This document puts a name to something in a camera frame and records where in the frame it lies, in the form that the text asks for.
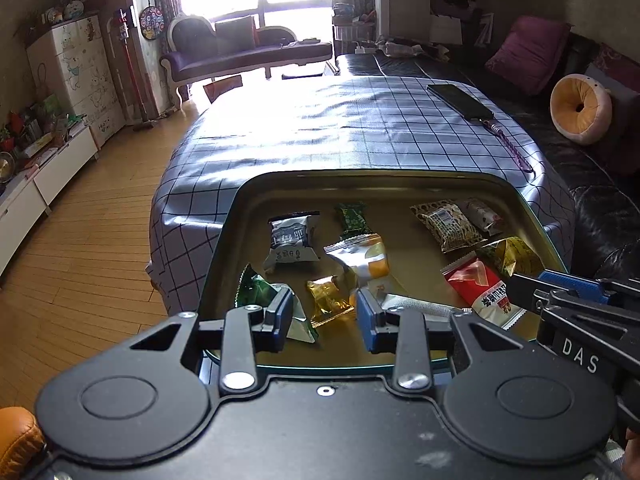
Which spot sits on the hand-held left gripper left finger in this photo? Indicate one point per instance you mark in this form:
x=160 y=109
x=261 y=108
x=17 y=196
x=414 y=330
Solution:
x=282 y=317

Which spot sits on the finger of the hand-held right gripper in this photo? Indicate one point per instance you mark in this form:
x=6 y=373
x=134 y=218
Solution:
x=527 y=292
x=570 y=281

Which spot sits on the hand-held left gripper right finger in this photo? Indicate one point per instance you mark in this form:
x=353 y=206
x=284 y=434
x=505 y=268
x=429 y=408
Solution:
x=365 y=321

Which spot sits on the dark green snack packet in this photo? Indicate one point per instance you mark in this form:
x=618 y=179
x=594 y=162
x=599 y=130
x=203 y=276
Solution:
x=262 y=292

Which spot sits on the yellow green snack packet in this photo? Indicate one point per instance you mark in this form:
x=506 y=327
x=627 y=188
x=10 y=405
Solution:
x=515 y=255

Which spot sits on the gold candy packet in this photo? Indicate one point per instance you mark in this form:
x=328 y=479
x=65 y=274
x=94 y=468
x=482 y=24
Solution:
x=327 y=300

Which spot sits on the long silver snack packet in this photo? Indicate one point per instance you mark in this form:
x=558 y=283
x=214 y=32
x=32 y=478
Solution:
x=415 y=305

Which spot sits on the red snack packet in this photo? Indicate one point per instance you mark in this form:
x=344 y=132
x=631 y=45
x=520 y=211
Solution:
x=475 y=280

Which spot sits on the silver and orange snack packet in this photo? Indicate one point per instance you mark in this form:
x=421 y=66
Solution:
x=367 y=260

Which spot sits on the black and white snack packet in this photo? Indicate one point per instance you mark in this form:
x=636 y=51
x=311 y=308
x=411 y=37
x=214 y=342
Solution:
x=290 y=240

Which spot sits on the small white and red packet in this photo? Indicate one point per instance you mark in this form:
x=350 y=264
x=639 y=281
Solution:
x=482 y=215

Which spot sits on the small green candy packet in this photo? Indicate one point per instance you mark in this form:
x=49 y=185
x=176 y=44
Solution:
x=352 y=219

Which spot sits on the beige patterned snack packet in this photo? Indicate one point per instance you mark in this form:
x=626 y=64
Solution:
x=445 y=222

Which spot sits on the gold metal tin tray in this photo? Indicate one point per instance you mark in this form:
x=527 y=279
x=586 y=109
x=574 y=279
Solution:
x=400 y=195

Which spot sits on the black leather sofa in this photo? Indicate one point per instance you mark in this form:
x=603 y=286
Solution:
x=550 y=150

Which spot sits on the blue checked tablecloth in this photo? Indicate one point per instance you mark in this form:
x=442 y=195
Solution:
x=310 y=125

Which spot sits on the dark floral cushion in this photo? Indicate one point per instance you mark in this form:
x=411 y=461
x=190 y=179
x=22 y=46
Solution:
x=615 y=72

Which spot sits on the magenta cushion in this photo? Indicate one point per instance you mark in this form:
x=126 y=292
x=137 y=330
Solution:
x=530 y=52

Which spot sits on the purple chaise longue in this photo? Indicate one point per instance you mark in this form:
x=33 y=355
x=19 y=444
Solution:
x=240 y=55

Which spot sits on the low white cabinet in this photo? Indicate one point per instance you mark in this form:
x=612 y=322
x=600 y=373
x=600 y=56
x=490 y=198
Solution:
x=55 y=175

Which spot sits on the white power strip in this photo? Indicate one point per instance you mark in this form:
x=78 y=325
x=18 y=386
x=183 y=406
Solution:
x=363 y=50

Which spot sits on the crumpled plastic bag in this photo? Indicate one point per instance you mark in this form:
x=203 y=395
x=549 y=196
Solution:
x=400 y=49

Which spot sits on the white paper bag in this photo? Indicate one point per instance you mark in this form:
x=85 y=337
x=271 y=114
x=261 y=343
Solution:
x=446 y=30

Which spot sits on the dark square cushion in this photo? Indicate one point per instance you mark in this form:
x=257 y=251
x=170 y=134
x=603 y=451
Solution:
x=235 y=34

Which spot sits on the red stick vacuum cleaner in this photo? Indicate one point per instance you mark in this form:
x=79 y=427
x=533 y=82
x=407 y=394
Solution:
x=131 y=70

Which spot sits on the orange leather cushion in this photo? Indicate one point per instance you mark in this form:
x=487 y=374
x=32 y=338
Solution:
x=17 y=442

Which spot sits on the white shelf rack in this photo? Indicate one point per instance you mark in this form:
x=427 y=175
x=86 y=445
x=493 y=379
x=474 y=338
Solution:
x=355 y=27

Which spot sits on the white cartoon print cabinet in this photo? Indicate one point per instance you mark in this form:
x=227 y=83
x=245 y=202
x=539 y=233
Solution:
x=80 y=80

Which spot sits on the round colourful dartboard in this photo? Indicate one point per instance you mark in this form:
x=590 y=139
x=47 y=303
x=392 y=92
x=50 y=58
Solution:
x=151 y=22

